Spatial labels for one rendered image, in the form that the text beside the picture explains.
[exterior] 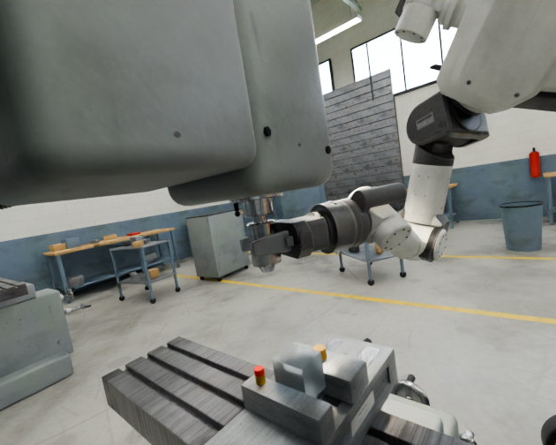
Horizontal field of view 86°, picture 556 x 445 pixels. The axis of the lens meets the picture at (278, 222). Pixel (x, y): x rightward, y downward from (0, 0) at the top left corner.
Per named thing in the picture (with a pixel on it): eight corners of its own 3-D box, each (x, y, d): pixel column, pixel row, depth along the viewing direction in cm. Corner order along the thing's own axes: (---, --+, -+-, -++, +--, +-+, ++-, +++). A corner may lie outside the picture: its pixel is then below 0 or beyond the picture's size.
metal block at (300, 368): (296, 375, 51) (291, 343, 51) (326, 386, 48) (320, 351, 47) (277, 394, 48) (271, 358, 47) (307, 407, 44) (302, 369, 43)
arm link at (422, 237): (365, 241, 67) (392, 260, 81) (412, 255, 60) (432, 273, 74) (381, 198, 68) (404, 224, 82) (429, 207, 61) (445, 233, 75)
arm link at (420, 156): (436, 163, 80) (447, 109, 76) (469, 166, 72) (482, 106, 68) (404, 162, 75) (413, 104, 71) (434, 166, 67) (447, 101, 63)
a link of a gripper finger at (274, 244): (249, 238, 44) (287, 230, 46) (253, 260, 44) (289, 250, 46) (253, 239, 42) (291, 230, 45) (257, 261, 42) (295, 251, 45)
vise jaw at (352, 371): (297, 359, 59) (294, 341, 59) (370, 382, 49) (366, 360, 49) (278, 377, 55) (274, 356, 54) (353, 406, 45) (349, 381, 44)
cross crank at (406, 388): (397, 400, 101) (393, 368, 100) (435, 413, 94) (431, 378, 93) (379, 433, 89) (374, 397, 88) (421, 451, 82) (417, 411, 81)
